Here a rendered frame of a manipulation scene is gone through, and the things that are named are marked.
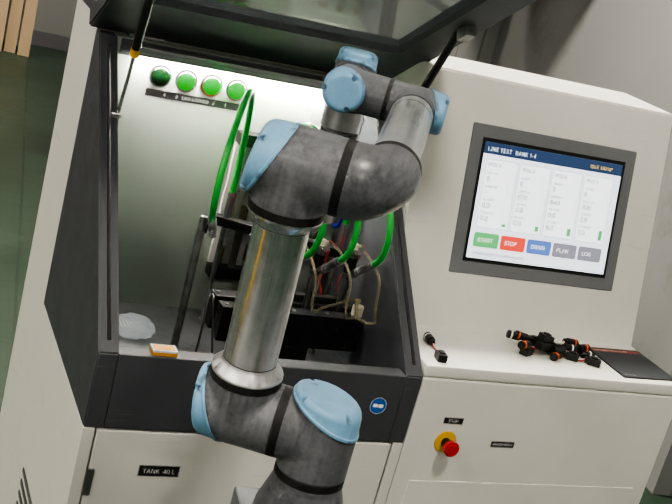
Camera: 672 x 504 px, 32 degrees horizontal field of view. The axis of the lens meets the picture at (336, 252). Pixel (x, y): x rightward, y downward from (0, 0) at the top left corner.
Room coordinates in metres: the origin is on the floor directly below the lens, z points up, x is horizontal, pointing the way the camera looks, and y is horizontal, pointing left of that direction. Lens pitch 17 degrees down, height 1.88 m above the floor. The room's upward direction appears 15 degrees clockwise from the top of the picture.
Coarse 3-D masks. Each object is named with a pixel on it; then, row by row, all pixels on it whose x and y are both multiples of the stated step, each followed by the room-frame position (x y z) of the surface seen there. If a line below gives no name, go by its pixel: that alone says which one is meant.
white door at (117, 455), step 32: (96, 448) 2.01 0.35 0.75; (128, 448) 2.04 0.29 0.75; (160, 448) 2.07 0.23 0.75; (192, 448) 2.09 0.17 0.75; (224, 448) 2.12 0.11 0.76; (384, 448) 2.28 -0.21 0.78; (96, 480) 2.02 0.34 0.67; (128, 480) 2.04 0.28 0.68; (160, 480) 2.07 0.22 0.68; (192, 480) 2.10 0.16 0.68; (224, 480) 2.13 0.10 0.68; (256, 480) 2.16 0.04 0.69; (352, 480) 2.26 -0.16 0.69
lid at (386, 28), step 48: (192, 0) 2.41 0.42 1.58; (240, 0) 2.41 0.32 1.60; (288, 0) 2.40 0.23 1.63; (336, 0) 2.40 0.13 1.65; (384, 0) 2.39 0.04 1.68; (432, 0) 2.39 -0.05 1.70; (480, 0) 2.37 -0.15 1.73; (528, 0) 2.34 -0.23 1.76; (240, 48) 2.61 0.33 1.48; (288, 48) 2.60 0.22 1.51; (336, 48) 2.60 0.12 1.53; (384, 48) 2.62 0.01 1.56; (432, 48) 2.59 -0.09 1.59
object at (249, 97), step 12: (252, 96) 2.44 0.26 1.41; (240, 108) 2.29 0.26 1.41; (252, 108) 2.50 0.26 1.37; (240, 120) 2.27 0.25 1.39; (228, 144) 2.21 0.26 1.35; (240, 144) 2.55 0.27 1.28; (228, 156) 2.20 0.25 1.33; (240, 156) 2.55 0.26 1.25; (240, 168) 2.55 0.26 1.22; (216, 180) 2.18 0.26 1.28; (216, 192) 2.18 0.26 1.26; (228, 192) 2.56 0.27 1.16; (216, 204) 2.19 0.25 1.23
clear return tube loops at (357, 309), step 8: (328, 240) 2.46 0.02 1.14; (336, 248) 2.46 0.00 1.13; (368, 256) 2.47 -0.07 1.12; (312, 264) 2.37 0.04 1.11; (376, 272) 2.42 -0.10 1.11; (312, 296) 2.33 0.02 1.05; (376, 296) 2.39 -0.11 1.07; (312, 304) 2.33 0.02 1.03; (336, 304) 2.42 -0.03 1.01; (376, 304) 2.39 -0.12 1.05; (312, 312) 2.33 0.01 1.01; (352, 312) 2.47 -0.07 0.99; (360, 312) 2.46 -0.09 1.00; (360, 320) 2.41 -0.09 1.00; (376, 320) 2.40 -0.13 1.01
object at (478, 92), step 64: (448, 64) 2.72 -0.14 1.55; (448, 128) 2.63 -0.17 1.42; (512, 128) 2.70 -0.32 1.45; (576, 128) 2.79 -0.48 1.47; (640, 128) 2.87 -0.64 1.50; (448, 192) 2.61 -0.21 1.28; (640, 192) 2.86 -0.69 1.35; (448, 256) 2.59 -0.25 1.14; (640, 256) 2.84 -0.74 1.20; (448, 320) 2.57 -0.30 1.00; (512, 320) 2.65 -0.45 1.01; (576, 320) 2.73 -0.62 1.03; (448, 384) 2.33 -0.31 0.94; (512, 384) 2.40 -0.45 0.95; (512, 448) 2.42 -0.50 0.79; (576, 448) 2.50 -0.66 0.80; (640, 448) 2.57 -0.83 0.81
